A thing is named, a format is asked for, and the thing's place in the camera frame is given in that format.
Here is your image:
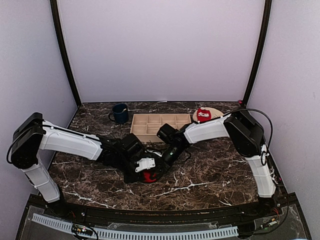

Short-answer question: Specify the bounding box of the black left corner post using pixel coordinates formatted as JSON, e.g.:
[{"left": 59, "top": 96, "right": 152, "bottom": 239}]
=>
[{"left": 49, "top": 0, "right": 82, "bottom": 108}]

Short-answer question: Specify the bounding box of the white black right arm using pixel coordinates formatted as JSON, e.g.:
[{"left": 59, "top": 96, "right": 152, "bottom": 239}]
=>
[{"left": 156, "top": 109, "right": 276, "bottom": 217}]

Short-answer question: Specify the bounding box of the black right corner post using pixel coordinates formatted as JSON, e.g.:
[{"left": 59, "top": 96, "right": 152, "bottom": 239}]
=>
[{"left": 241, "top": 0, "right": 273, "bottom": 108}]

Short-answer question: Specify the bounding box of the black corner post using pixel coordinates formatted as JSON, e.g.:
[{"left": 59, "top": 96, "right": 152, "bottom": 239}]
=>
[
  {"left": 49, "top": 0, "right": 82, "bottom": 108},
  {"left": 241, "top": 0, "right": 273, "bottom": 108}
]

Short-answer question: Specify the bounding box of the round beige decorated plate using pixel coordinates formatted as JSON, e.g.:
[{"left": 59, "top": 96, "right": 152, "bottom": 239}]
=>
[{"left": 192, "top": 107, "right": 223, "bottom": 122}]

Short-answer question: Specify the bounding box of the plain red sock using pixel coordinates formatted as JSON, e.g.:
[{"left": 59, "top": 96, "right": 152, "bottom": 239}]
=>
[{"left": 142, "top": 170, "right": 158, "bottom": 184}]

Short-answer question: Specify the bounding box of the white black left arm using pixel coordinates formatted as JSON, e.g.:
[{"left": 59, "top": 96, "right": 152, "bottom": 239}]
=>
[{"left": 6, "top": 112, "right": 155, "bottom": 218}]

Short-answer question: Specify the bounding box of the red santa sock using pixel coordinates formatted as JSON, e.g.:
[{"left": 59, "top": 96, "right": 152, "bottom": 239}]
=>
[{"left": 195, "top": 107, "right": 212, "bottom": 123}]

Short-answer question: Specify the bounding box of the dark blue mug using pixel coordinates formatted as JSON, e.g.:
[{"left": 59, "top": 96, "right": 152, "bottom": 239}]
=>
[{"left": 108, "top": 103, "right": 129, "bottom": 124}]

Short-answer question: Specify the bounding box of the white slotted cable duct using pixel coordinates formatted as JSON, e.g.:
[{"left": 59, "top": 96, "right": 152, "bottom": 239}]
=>
[{"left": 31, "top": 213, "right": 239, "bottom": 240}]

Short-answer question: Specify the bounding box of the wooden compartment tray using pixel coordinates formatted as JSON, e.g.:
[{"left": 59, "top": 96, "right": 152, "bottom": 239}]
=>
[{"left": 130, "top": 113, "right": 191, "bottom": 143}]

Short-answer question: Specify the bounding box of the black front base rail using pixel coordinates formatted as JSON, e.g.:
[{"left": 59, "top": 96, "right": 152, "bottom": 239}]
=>
[{"left": 27, "top": 193, "right": 301, "bottom": 227}]

